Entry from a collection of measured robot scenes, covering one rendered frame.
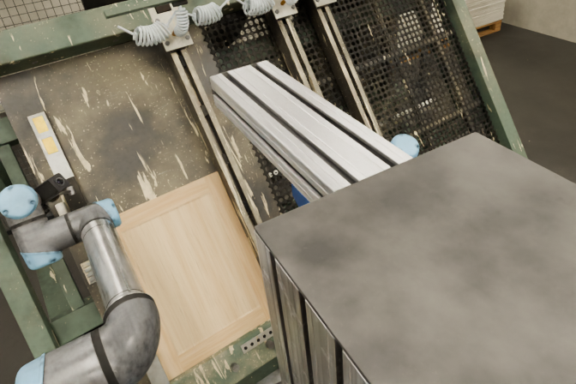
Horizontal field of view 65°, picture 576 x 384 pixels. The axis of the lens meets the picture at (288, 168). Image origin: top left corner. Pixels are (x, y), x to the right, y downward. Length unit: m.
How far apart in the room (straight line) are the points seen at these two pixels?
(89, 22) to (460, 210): 1.41
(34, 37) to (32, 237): 0.69
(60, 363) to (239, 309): 0.93
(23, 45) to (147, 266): 0.78
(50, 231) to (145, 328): 0.39
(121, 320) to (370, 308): 0.62
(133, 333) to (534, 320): 0.67
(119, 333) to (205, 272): 0.82
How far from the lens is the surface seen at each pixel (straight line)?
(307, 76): 1.82
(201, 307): 1.66
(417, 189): 0.41
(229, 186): 1.61
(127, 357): 0.85
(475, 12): 6.56
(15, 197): 1.14
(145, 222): 1.60
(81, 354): 0.86
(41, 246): 1.16
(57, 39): 1.62
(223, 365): 1.69
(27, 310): 1.58
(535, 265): 0.36
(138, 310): 0.89
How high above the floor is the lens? 2.28
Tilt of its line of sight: 35 degrees down
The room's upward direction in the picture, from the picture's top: 6 degrees counter-clockwise
